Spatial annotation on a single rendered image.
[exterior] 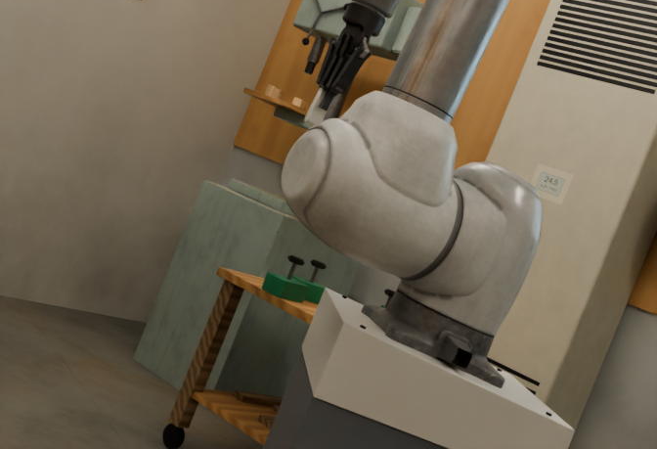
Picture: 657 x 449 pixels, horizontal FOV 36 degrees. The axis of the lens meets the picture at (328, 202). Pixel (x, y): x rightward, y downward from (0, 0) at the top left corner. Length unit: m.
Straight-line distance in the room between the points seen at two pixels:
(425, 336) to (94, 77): 2.79
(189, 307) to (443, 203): 2.40
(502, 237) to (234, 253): 2.24
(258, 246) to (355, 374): 2.19
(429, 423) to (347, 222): 0.28
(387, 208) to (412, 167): 0.06
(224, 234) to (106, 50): 0.90
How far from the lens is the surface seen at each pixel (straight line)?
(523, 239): 1.42
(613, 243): 3.17
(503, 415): 1.36
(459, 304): 1.40
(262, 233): 3.48
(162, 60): 4.20
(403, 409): 1.34
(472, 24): 1.34
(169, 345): 3.71
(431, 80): 1.32
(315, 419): 1.33
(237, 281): 2.84
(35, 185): 4.01
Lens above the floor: 0.86
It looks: 1 degrees down
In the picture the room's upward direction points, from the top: 22 degrees clockwise
